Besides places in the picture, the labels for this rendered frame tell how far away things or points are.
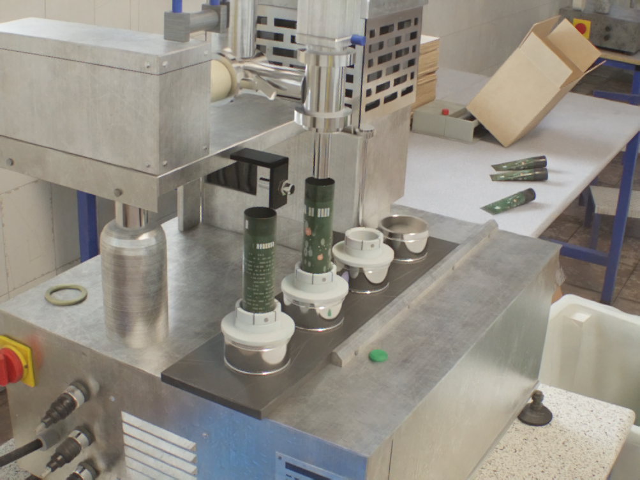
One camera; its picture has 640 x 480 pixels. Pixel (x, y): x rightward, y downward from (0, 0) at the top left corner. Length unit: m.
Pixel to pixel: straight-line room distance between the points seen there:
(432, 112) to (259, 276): 1.89
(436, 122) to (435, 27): 2.35
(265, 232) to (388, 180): 0.42
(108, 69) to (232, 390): 0.33
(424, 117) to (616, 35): 2.67
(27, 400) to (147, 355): 0.21
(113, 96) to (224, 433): 0.34
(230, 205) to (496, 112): 1.52
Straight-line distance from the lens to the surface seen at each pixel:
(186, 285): 1.13
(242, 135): 1.02
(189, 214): 1.29
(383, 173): 1.25
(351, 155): 1.14
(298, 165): 1.18
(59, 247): 2.91
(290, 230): 1.23
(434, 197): 2.25
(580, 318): 1.95
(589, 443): 1.40
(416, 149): 2.61
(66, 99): 0.96
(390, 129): 1.24
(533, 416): 1.42
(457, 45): 5.39
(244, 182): 1.25
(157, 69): 0.87
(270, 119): 1.09
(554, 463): 1.35
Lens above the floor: 1.52
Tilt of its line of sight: 22 degrees down
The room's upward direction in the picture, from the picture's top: 3 degrees clockwise
